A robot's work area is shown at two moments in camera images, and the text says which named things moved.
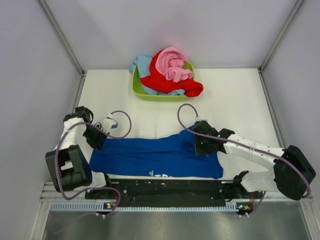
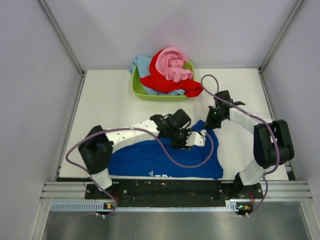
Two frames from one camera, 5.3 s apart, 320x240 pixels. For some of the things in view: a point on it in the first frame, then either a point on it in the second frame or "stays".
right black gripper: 199,151 to 209,124
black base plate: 175,193 stays
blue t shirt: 171,156 stays
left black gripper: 98,144 to 182,144
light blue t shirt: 142,63 stays
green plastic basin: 139,91 stays
